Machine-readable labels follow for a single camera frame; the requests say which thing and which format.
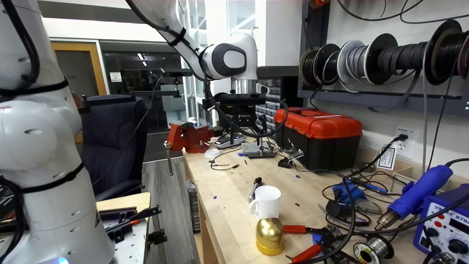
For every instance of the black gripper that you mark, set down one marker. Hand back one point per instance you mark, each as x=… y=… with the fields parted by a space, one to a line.
x=238 y=109

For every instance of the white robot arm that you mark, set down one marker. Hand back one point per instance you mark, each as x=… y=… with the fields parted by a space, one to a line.
x=232 y=58

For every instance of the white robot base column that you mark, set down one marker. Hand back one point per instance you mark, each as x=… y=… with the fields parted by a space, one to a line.
x=53 y=199

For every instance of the white mug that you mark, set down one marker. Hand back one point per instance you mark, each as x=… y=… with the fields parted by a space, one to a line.
x=266 y=203

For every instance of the grey metal plate device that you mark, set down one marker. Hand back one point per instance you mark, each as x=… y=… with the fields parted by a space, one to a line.
x=258 y=152

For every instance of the red bench vise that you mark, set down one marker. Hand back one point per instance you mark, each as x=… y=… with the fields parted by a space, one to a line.
x=188 y=137

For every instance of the helping hands clamp stand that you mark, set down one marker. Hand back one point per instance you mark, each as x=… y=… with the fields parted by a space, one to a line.
x=289 y=161

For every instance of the red and black toolbox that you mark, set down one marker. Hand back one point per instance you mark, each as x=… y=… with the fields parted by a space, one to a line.
x=329 y=142

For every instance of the dark blue office chair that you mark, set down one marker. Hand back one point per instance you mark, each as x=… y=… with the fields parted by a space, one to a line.
x=115 y=142

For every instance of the gold round object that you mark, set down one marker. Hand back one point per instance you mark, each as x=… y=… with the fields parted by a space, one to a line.
x=270 y=237

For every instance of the blue power adapter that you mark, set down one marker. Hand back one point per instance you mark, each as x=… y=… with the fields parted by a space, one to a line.
x=348 y=193

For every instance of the side workbench with clamps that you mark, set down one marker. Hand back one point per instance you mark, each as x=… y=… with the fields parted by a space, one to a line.
x=128 y=221

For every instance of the blue hot air gun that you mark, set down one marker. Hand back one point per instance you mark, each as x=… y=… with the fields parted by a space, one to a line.
x=414 y=196

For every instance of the blue soldering station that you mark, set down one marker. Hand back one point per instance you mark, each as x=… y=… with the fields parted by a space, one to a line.
x=449 y=236

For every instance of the red handled pliers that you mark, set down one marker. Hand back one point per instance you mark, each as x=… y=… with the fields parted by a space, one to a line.
x=302 y=241

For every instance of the solder wire spool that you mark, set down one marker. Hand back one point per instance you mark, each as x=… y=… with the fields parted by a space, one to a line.
x=373 y=252

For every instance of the wire spool rack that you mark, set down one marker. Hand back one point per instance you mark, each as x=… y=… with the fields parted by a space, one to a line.
x=395 y=76

